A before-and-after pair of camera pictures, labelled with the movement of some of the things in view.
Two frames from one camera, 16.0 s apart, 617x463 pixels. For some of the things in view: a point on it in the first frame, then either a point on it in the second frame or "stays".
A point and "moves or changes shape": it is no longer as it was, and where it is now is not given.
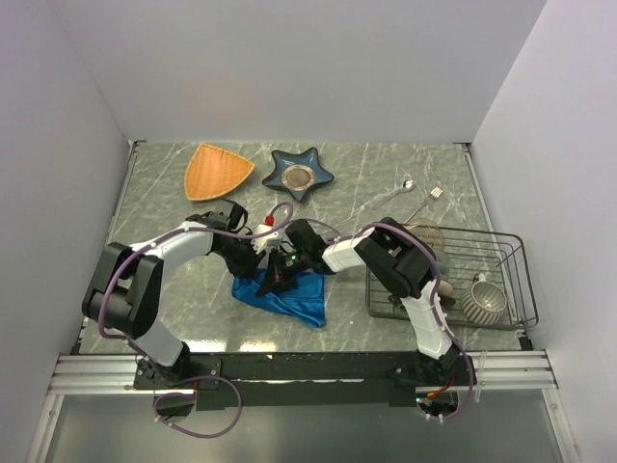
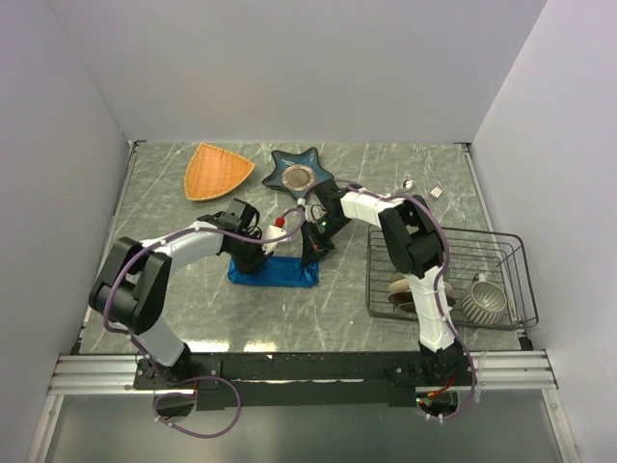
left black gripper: (248, 267) stays
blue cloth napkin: (304, 302) moves or changes shape
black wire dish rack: (463, 254) stays
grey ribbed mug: (483, 302) stays
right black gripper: (278, 279) → (314, 248)
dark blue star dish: (298, 173) stays
